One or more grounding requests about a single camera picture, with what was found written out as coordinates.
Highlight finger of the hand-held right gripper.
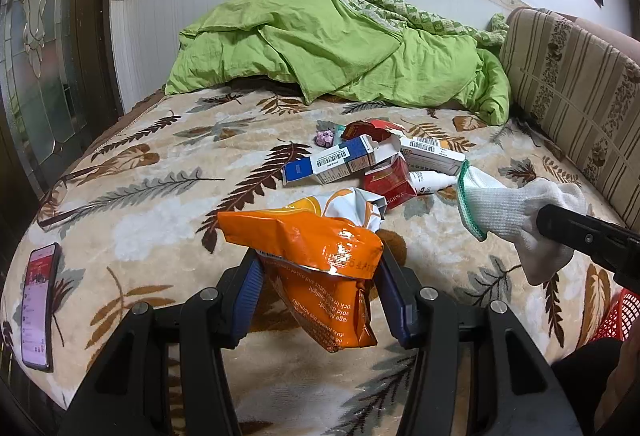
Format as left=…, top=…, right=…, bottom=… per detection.
left=536, top=203, right=640, bottom=289

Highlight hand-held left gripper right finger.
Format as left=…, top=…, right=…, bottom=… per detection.
left=375, top=248, right=583, bottom=436

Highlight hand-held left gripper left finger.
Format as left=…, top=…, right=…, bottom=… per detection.
left=60, top=248, right=266, bottom=436

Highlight red plastic basket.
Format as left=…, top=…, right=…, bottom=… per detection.
left=592, top=288, right=640, bottom=342

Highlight white knit glove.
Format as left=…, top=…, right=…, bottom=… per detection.
left=456, top=160, right=588, bottom=287

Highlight orange snack bag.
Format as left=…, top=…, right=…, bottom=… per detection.
left=217, top=188, right=388, bottom=354

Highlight orange and white medicine box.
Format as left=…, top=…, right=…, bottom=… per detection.
left=400, top=136, right=467, bottom=177

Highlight red cigarette pack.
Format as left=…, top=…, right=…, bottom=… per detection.
left=362, top=156, right=417, bottom=211

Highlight small white bottle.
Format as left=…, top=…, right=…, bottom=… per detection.
left=407, top=170, right=458, bottom=194

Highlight leaf print blanket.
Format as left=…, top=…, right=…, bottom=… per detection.
left=0, top=86, right=631, bottom=436

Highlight striped floral cushion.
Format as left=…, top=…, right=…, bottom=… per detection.
left=500, top=7, right=640, bottom=229

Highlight person's dark clothing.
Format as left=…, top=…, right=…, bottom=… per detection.
left=552, top=338, right=640, bottom=436

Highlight blue and white carton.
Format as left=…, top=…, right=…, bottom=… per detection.
left=281, top=135, right=396, bottom=187

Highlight torn red packet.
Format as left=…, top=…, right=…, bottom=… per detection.
left=342, top=118, right=408, bottom=144

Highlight eyeglasses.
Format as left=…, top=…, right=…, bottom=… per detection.
left=36, top=166, right=101, bottom=231

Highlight smartphone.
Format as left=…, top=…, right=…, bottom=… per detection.
left=20, top=242, right=62, bottom=373

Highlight green quilt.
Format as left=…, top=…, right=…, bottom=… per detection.
left=164, top=0, right=512, bottom=127

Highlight wooden stained glass door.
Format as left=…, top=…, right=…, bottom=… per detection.
left=0, top=0, right=123, bottom=237

